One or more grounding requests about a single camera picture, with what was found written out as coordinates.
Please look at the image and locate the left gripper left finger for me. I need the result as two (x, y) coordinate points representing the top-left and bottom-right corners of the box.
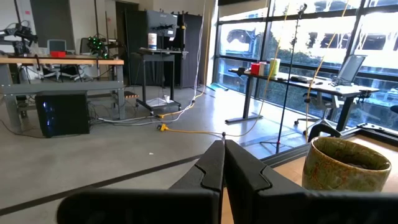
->
(57, 140), (225, 224)

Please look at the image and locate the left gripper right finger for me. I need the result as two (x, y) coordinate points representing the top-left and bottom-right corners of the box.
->
(224, 139), (398, 224)

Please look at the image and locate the green brown ceramic mug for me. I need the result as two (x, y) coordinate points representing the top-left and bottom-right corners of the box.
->
(301, 123), (392, 192)

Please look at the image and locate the white paper sheet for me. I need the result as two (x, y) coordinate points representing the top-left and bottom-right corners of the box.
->
(146, 94), (175, 108)

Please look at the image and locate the white black office chair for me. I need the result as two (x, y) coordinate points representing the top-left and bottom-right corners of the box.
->
(294, 90), (345, 135)

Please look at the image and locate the black tripod pole stand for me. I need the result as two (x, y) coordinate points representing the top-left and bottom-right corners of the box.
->
(259, 2), (309, 156)

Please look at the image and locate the white top standing desk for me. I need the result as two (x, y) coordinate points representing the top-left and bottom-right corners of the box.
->
(224, 67), (381, 133)

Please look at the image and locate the white blue container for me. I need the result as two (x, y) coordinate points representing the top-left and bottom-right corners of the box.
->
(259, 61), (271, 77)

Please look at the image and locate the light green cup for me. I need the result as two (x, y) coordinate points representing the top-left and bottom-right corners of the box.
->
(269, 57), (282, 78)

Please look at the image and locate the black metal cart stand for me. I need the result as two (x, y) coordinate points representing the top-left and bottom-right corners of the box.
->
(135, 47), (190, 116)

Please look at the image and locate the black computer tower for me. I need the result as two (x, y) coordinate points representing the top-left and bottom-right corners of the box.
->
(34, 90), (91, 139)

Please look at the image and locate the laptop on stand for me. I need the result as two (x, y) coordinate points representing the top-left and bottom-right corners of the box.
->
(330, 54), (368, 88)

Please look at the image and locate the white wipes canister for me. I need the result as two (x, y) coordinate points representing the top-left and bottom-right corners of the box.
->
(147, 32), (158, 51)

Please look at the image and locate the green lit background robot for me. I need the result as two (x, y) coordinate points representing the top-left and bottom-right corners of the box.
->
(86, 35), (110, 60)

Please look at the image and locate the grey office chair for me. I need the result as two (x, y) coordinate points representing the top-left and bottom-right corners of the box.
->
(42, 37), (94, 82)

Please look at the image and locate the wooden top metal workbench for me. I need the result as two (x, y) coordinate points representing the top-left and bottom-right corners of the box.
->
(0, 53), (126, 133)

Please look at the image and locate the black fabric enclosure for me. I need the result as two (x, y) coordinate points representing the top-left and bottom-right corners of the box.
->
(124, 10), (203, 90)

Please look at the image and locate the white hanging cable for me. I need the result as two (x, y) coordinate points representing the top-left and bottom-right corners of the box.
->
(98, 0), (208, 127)

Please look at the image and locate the large glass window wall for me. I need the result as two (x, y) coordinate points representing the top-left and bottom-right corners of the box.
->
(213, 0), (398, 133)

